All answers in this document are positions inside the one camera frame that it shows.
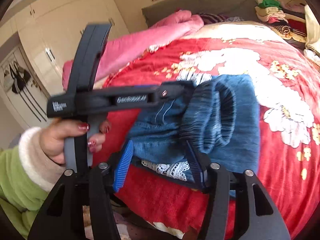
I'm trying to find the cream wardrobe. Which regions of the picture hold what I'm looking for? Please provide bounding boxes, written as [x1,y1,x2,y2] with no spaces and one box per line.
[1,0,128,131]

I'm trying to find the red floral quilt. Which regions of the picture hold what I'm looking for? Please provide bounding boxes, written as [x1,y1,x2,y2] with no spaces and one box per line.
[94,38,319,239]

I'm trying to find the pink folded blanket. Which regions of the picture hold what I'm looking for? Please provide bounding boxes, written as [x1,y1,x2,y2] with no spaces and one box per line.
[62,9,205,91]

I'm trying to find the striped dark pillow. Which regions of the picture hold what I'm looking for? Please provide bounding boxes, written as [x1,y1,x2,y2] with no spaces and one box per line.
[199,13,244,25]

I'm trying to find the bags hanging on door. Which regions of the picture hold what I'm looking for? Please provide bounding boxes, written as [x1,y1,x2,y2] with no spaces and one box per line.
[3,61,48,123]

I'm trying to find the cream window curtain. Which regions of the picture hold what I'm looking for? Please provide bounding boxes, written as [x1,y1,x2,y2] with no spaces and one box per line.
[305,5,320,55]

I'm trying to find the grey upholstered headboard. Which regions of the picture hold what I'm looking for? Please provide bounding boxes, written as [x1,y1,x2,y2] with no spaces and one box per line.
[142,0,259,27]

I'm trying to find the blue denim pants with lace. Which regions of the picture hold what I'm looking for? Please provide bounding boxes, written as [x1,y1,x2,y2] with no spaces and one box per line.
[127,75,260,187]

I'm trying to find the green fleece sleeve forearm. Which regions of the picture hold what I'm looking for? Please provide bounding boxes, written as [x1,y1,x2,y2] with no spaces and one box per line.
[1,127,65,239]

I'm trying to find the left hand red nails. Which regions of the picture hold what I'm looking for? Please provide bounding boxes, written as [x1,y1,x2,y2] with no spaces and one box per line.
[40,119,111,165]

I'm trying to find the stack of folded clothes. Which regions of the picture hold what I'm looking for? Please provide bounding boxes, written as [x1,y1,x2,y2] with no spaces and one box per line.
[254,0,309,49]

